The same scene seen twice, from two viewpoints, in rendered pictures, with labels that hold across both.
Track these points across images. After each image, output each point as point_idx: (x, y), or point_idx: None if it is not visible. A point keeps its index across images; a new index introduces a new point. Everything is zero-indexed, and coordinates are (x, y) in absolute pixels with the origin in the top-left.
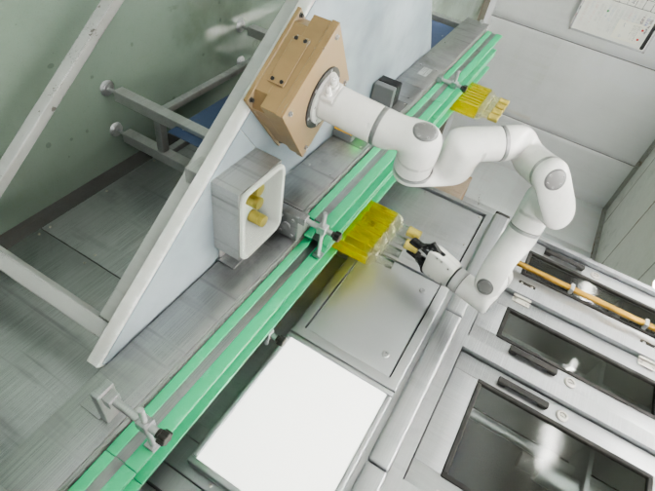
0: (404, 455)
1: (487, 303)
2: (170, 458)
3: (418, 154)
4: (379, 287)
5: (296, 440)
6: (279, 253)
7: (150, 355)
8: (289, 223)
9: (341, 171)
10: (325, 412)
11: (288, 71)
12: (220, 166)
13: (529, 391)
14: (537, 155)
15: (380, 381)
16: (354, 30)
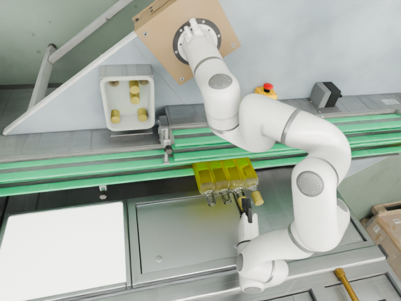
0: None
1: (245, 283)
2: (8, 209)
3: (204, 97)
4: (208, 220)
5: (51, 254)
6: (143, 145)
7: (24, 144)
8: (160, 129)
9: None
10: (82, 255)
11: (159, 5)
12: (110, 58)
13: None
14: (315, 153)
15: (132, 270)
16: (283, 21)
